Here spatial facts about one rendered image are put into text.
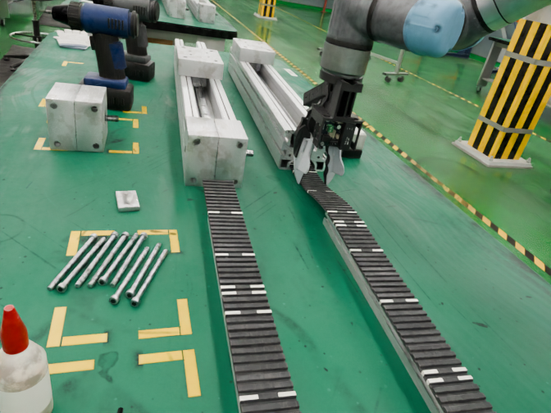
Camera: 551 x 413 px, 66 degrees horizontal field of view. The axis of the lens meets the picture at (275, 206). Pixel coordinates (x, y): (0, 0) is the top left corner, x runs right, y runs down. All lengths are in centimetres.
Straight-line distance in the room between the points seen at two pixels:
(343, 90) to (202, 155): 25
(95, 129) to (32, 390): 54
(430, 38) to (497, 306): 37
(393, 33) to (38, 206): 56
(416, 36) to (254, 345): 44
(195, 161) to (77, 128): 23
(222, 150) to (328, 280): 29
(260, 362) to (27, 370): 19
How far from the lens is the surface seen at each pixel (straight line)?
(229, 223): 59
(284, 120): 88
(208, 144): 72
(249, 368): 41
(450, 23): 64
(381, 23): 66
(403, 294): 55
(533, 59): 390
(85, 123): 84
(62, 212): 68
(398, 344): 52
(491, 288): 71
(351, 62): 69
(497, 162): 399
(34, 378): 39
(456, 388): 48
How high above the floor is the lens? 113
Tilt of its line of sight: 29 degrees down
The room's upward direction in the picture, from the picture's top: 11 degrees clockwise
